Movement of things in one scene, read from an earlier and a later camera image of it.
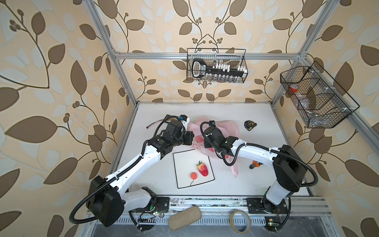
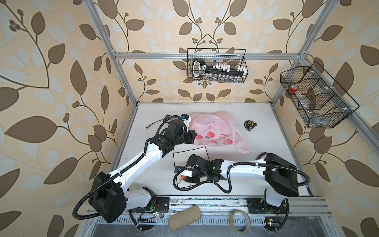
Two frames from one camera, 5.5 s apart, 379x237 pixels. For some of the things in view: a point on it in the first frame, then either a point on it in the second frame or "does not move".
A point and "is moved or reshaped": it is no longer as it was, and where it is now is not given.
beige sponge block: x=184 y=218 does not move
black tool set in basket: x=217 y=72 does not move
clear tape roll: x=248 y=222 does not move
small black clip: x=249 y=124 does not move
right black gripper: x=206 y=143 -> x=191 y=179
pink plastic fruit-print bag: x=230 y=128 is moved or reshaped
